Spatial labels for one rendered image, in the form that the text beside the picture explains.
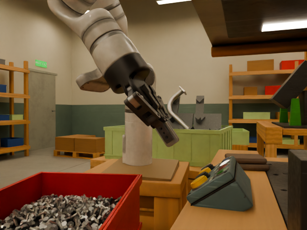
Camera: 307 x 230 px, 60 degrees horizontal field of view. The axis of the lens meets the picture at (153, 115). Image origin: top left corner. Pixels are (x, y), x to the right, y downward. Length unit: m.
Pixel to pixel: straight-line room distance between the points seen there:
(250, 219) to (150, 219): 0.45
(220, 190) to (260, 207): 0.07
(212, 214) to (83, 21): 0.37
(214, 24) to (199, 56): 7.47
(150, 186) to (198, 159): 0.53
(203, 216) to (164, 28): 7.82
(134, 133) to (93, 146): 5.08
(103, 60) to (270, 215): 0.34
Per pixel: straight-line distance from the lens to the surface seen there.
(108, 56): 0.45
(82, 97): 8.92
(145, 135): 0.85
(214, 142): 1.22
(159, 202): 0.77
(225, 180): 0.41
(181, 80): 7.68
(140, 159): 0.86
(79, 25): 0.50
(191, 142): 1.25
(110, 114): 8.40
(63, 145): 6.43
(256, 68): 7.03
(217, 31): 0.24
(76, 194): 0.58
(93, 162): 1.46
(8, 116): 6.49
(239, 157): 0.70
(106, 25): 0.47
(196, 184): 0.43
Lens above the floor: 1.04
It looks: 1 degrees down
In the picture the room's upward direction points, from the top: straight up
